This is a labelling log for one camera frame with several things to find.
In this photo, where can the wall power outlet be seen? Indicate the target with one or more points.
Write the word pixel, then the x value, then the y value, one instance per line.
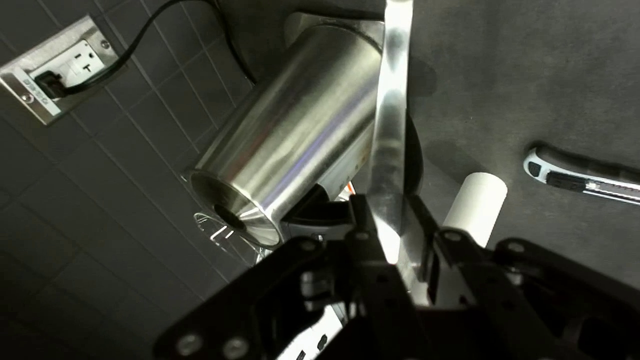
pixel 86 57

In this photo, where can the silver knife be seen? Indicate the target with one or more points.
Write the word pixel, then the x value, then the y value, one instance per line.
pixel 392 100

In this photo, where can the white paper towel roll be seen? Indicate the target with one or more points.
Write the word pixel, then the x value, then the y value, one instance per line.
pixel 476 201

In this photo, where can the black and silver tool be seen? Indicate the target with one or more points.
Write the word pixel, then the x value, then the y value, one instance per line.
pixel 573 173

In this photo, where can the silver electric kettle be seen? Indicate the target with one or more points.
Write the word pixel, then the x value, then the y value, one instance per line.
pixel 292 120

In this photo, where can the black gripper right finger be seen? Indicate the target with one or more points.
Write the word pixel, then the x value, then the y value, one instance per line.
pixel 521 301

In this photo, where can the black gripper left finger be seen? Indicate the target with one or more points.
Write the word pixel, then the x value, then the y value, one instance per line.
pixel 300 293

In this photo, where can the glass coffee carafe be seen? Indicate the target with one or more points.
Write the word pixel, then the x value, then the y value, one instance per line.
pixel 213 231

